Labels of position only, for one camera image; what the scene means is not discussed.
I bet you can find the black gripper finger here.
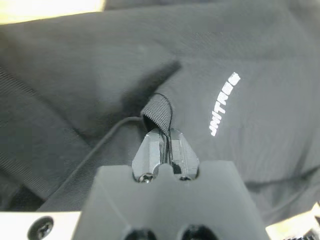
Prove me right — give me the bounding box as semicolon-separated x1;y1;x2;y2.
131;129;166;183
167;127;201;181

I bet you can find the black polo shirt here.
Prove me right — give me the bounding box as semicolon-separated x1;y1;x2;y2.
0;0;320;226

